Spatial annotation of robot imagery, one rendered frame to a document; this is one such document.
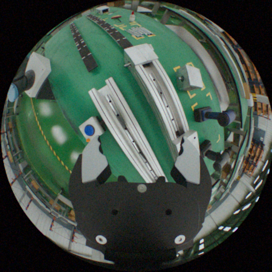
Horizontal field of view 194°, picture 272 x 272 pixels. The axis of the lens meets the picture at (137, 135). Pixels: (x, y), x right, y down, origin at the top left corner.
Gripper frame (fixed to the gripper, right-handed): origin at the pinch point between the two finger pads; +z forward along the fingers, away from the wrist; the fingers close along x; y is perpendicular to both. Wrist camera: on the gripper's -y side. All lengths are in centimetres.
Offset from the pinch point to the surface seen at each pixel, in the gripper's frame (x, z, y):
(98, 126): -16.5, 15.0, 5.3
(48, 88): -68, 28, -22
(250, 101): 362, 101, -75
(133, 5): -12, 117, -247
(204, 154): 41, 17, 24
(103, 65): -17.2, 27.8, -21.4
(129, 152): -4.1, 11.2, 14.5
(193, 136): 21.5, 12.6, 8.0
